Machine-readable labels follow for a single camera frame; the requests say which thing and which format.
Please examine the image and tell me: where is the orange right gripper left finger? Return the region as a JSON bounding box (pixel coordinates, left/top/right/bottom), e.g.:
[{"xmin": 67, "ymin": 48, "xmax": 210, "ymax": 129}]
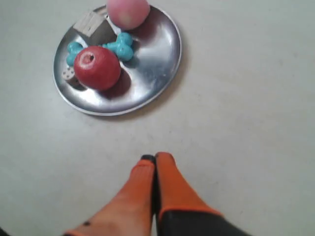
[{"xmin": 64, "ymin": 155, "xmax": 155, "ymax": 236}]

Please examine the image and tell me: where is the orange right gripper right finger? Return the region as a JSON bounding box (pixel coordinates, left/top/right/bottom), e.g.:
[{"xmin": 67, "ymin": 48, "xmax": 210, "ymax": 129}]
[{"xmin": 155, "ymin": 152, "xmax": 249, "ymax": 236}]

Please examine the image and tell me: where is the large round metal plate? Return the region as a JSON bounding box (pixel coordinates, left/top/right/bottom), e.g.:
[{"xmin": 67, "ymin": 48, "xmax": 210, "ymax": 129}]
[{"xmin": 53, "ymin": 6, "xmax": 182, "ymax": 117}]

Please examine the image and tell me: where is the red toy apple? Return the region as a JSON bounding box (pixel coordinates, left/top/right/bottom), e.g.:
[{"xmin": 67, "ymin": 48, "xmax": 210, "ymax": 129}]
[{"xmin": 74, "ymin": 46, "xmax": 121, "ymax": 91}]

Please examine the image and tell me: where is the small wooden die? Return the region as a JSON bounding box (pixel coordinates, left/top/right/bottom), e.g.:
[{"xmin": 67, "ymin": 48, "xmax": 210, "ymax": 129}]
[{"xmin": 61, "ymin": 66, "xmax": 85, "ymax": 90}]

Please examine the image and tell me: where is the teal rubber bone toy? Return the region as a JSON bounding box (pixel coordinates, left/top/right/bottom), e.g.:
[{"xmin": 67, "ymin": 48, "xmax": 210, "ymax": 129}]
[{"xmin": 66, "ymin": 32, "xmax": 134, "ymax": 67}]

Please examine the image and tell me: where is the wooden cube block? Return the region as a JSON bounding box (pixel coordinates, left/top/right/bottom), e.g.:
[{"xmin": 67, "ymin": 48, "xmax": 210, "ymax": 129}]
[{"xmin": 73, "ymin": 11, "xmax": 117, "ymax": 46}]

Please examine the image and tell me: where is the pink toy peach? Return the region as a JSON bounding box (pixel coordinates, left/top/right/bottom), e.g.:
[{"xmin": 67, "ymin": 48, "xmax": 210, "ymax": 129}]
[{"xmin": 106, "ymin": 0, "xmax": 151, "ymax": 30}]

